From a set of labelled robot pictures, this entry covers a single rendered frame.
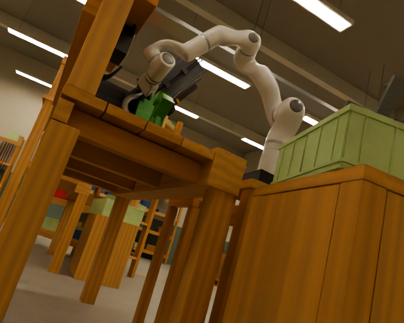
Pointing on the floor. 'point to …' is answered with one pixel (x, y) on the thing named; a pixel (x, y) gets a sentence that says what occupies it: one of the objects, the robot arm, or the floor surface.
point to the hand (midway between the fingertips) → (139, 94)
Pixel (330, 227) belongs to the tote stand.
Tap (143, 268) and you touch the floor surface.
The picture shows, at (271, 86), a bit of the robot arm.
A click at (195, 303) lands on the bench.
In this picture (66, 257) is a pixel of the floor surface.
